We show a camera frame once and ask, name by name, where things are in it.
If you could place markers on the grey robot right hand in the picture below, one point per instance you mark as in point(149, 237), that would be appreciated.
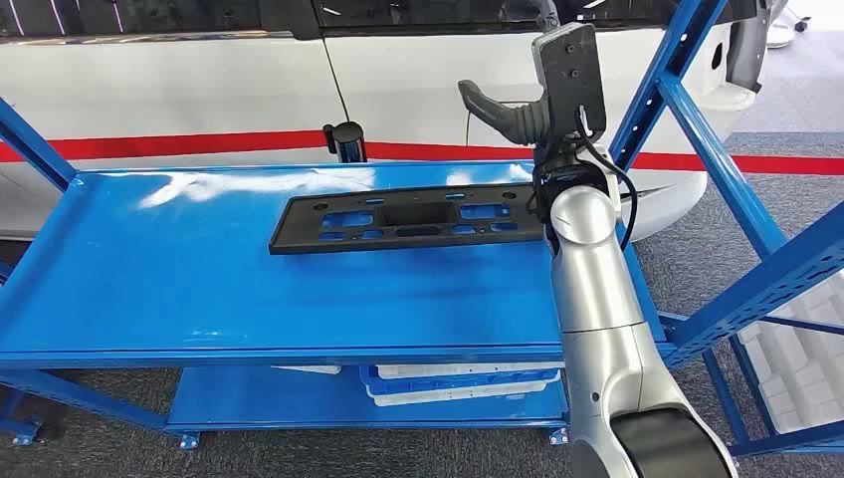
point(501, 119)

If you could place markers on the long black plastic car part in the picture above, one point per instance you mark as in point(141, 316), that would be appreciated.
point(297, 234)

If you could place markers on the blue metal shelf rack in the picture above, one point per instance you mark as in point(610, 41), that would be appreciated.
point(198, 277)
point(791, 439)

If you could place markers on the white plastic bin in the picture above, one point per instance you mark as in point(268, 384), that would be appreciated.
point(428, 397)
point(461, 369)
point(310, 369)
point(804, 369)

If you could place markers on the blue plastic bin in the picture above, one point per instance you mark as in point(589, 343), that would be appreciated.
point(461, 384)

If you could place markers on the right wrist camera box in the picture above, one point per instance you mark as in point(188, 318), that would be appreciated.
point(573, 72)

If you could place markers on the black cylindrical post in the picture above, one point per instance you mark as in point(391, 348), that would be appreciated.
point(346, 142)

